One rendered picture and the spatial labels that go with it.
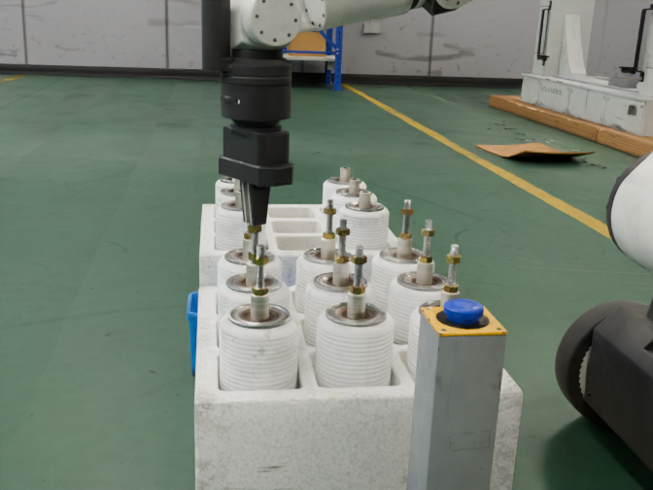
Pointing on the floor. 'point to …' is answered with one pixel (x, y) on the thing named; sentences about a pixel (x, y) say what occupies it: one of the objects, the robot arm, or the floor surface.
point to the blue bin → (192, 327)
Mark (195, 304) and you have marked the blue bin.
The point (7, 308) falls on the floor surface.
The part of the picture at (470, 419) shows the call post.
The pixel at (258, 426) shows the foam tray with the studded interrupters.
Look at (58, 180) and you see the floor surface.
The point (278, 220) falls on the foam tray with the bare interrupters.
